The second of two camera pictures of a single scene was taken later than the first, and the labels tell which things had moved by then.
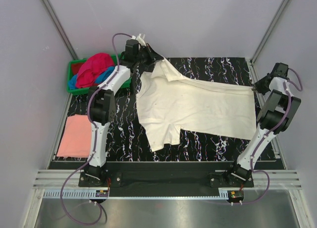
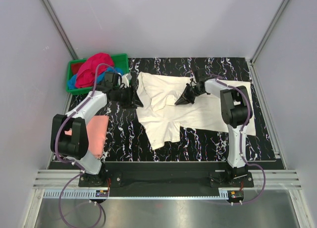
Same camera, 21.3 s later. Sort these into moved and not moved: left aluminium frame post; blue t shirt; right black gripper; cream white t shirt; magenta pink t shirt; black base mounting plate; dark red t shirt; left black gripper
Moved: right black gripper; cream white t shirt; left black gripper
Not moved: black base mounting plate; left aluminium frame post; magenta pink t shirt; dark red t shirt; blue t shirt
